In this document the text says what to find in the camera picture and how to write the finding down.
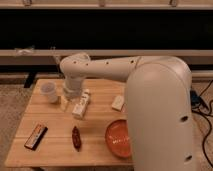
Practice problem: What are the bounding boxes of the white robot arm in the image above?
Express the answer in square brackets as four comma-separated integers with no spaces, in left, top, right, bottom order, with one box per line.
[60,53,196,171]

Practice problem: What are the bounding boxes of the wooden board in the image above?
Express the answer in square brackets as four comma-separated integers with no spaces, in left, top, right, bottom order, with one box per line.
[5,79,132,167]

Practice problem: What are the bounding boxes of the white carton box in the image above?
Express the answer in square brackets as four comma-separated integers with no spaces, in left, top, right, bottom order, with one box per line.
[72,89,90,119]

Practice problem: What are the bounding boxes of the blue power adapter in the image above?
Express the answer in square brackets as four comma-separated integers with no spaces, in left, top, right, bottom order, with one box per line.
[190,90,200,107]

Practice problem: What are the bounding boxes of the black cable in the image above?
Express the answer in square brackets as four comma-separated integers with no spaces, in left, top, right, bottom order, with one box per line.
[191,79,213,168]

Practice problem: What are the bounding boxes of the small white block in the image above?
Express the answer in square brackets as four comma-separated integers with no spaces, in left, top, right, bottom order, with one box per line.
[111,95,124,111]

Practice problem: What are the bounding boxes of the orange plate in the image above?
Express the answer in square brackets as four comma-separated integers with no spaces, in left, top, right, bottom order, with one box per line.
[105,119,131,158]

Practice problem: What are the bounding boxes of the white ceramic cup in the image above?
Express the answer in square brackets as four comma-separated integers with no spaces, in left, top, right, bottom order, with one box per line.
[40,82,58,103]

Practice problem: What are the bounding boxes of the dark red chili pepper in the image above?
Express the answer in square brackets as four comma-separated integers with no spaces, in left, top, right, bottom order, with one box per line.
[72,127,82,151]

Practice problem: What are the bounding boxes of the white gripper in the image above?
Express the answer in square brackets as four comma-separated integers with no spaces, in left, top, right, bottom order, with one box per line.
[60,84,84,111]

